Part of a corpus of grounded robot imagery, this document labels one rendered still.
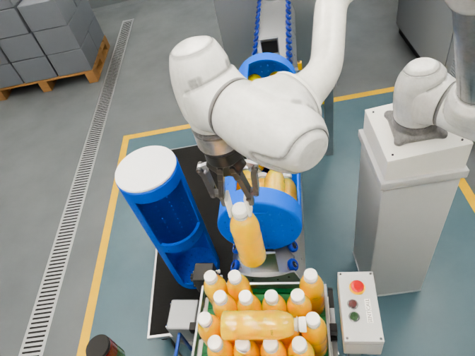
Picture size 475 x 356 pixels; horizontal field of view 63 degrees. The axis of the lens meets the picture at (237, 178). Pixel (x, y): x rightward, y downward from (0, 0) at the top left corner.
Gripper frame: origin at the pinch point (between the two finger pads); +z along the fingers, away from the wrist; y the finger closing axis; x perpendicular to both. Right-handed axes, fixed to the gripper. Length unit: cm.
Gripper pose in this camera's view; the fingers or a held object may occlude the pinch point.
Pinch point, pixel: (238, 204)
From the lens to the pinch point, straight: 91.0
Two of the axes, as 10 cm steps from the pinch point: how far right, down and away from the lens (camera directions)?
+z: 1.8, 6.5, 7.4
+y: -9.8, 0.4, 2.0
